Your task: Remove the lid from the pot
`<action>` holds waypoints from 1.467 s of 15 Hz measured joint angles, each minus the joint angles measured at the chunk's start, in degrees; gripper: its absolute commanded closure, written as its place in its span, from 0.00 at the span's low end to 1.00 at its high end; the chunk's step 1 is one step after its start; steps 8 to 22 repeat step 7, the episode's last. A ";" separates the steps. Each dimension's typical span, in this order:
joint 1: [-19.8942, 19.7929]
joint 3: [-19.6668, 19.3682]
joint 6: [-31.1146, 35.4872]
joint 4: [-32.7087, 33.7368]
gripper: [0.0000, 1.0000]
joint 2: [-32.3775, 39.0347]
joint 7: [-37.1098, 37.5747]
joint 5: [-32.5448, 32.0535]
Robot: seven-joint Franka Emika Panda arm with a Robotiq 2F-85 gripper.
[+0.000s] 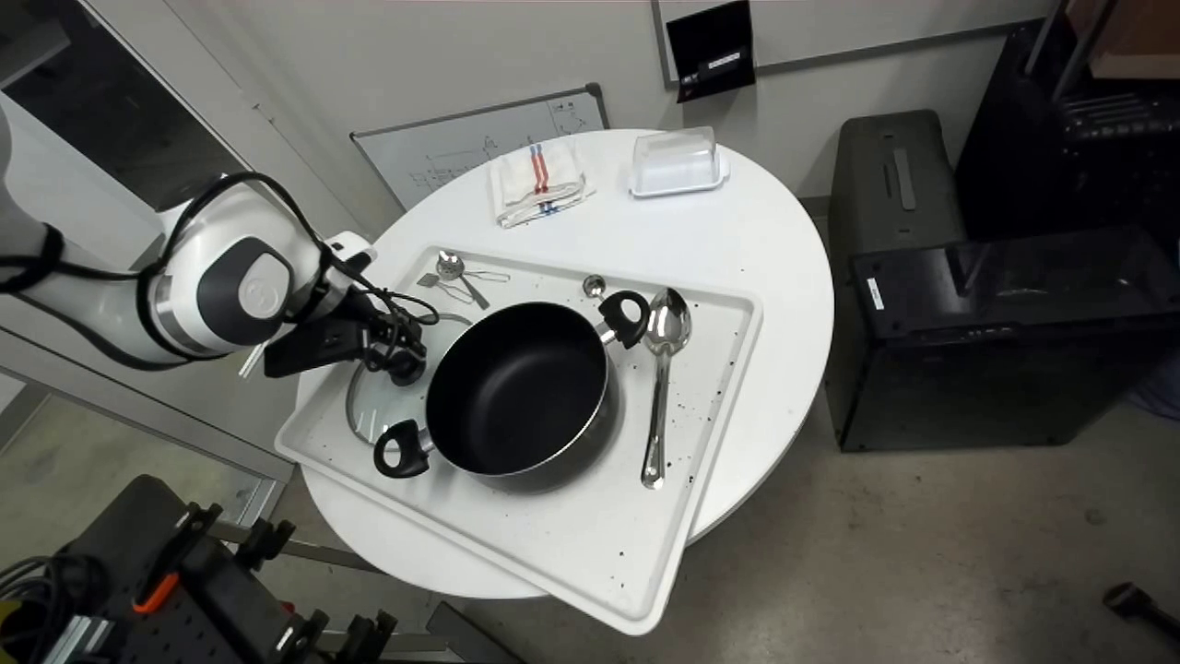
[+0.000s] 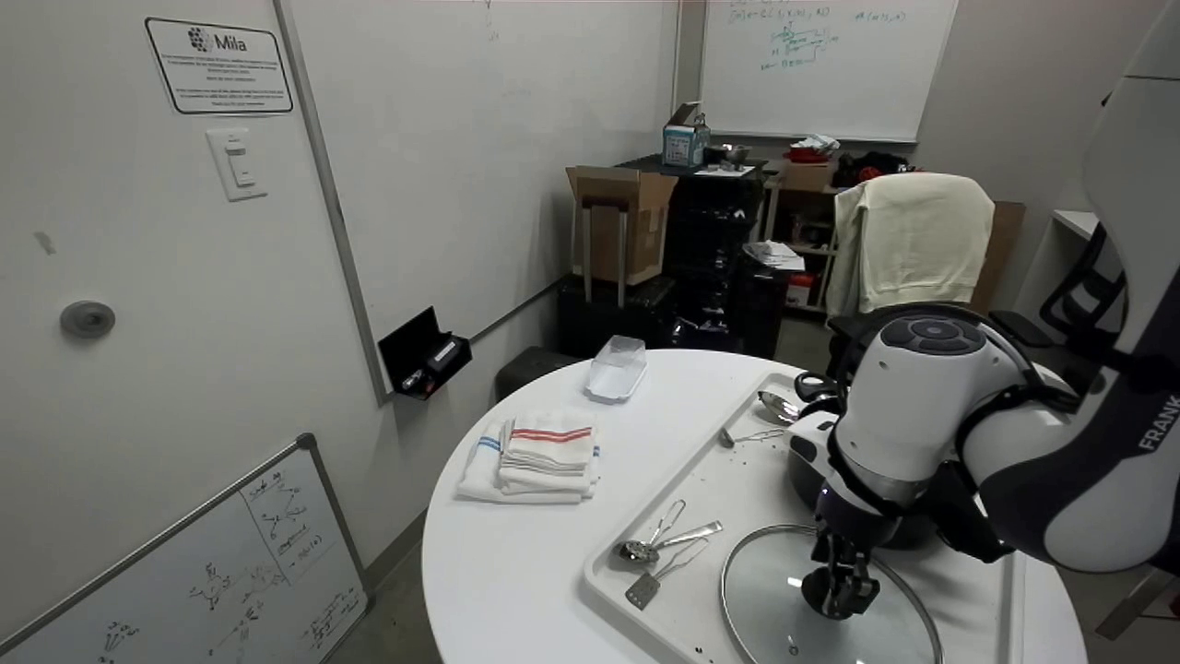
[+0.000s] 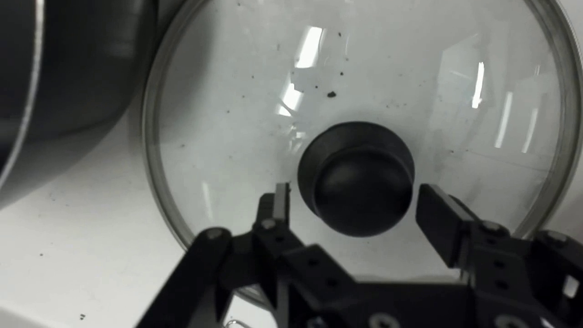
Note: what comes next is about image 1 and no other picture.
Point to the small leaning whiteboard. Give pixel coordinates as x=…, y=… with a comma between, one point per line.
x=467, y=150

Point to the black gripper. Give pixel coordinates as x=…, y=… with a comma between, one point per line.
x=316, y=349

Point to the black marker holder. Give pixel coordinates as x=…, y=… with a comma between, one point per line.
x=711, y=49

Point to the glass pot lid black knob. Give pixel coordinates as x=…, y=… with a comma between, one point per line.
x=371, y=409

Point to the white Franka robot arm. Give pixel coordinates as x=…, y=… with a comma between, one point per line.
x=209, y=295

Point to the large metal spoon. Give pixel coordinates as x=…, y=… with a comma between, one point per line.
x=664, y=368

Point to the white plastic tray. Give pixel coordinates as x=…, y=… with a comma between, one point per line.
x=577, y=527

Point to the folded white towel red stripes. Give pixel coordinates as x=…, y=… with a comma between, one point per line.
x=540, y=181

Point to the black cooking pot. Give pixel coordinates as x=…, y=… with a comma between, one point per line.
x=518, y=393

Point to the low black cabinet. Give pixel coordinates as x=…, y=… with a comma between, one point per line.
x=982, y=344

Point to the large wall whiteboard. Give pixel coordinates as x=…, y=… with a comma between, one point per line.
x=888, y=24

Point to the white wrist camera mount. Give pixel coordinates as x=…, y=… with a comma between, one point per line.
x=350, y=247

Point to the black equipment cart with clamps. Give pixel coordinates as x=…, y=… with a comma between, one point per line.
x=161, y=592

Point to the brown cardboard box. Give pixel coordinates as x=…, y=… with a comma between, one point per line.
x=1136, y=38

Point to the small grey metal utensil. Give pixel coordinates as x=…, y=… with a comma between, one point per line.
x=430, y=280

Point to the small round metal piece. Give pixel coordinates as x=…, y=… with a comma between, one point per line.
x=594, y=284

